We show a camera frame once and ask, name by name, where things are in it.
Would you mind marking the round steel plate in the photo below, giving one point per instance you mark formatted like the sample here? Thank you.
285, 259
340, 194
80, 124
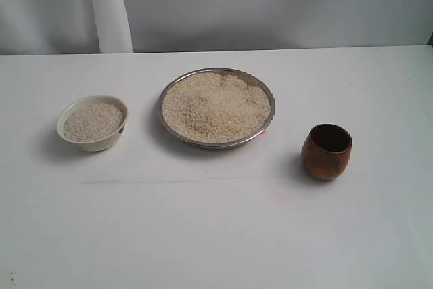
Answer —
218, 146

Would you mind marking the brown wooden cup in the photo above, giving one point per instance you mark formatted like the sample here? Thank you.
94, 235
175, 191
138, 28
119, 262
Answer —
326, 152

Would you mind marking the white backdrop curtain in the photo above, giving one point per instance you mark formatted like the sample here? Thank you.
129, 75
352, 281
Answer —
127, 26

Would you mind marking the uncooked white rice grains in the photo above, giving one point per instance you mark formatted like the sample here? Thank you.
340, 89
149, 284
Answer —
93, 122

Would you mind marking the small cream ceramic bowl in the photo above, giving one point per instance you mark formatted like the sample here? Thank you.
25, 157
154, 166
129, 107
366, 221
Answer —
101, 144

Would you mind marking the rice heap on plate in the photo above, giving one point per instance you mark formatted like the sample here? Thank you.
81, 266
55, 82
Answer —
213, 108

